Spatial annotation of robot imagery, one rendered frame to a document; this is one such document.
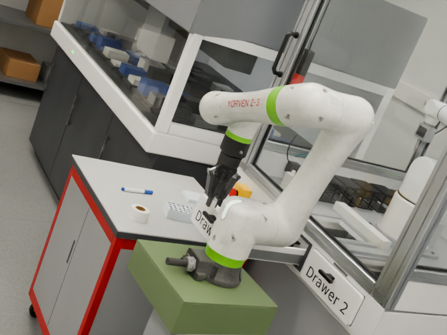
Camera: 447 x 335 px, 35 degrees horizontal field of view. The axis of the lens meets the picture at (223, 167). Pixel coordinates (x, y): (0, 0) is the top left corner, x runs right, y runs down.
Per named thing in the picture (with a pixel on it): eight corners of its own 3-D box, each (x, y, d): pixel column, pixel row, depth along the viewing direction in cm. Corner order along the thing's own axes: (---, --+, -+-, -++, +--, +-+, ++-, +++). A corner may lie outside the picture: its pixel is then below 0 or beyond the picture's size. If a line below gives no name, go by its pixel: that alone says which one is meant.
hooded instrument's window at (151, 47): (153, 129, 311) (189, 32, 298) (58, 21, 454) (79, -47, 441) (346, 172, 372) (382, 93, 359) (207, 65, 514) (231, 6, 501)
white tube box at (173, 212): (165, 217, 264) (169, 209, 263) (161, 207, 271) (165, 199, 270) (195, 224, 269) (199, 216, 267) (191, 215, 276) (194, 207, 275)
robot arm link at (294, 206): (296, 257, 219) (392, 116, 197) (256, 253, 210) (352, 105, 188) (277, 229, 228) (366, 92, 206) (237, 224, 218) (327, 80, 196)
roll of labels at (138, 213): (140, 213, 258) (144, 204, 257) (149, 223, 254) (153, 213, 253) (124, 213, 254) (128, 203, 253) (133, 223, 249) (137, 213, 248)
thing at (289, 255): (228, 256, 234) (235, 240, 233) (197, 219, 255) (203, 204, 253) (320, 268, 256) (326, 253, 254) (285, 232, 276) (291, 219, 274)
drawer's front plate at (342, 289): (346, 326, 223) (360, 296, 220) (299, 274, 247) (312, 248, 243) (350, 326, 224) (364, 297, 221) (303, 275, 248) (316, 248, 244)
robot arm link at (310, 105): (341, 132, 189) (348, 87, 190) (307, 123, 182) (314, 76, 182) (295, 131, 204) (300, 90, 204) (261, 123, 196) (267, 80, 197)
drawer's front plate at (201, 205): (224, 262, 233) (236, 234, 229) (190, 219, 256) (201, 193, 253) (228, 263, 233) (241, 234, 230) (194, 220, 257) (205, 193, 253)
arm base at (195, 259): (171, 281, 196) (179, 263, 195) (153, 254, 209) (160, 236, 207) (247, 290, 210) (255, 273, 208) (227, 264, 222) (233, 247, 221)
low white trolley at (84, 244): (52, 408, 260) (118, 230, 239) (19, 308, 310) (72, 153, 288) (187, 406, 291) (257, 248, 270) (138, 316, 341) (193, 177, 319)
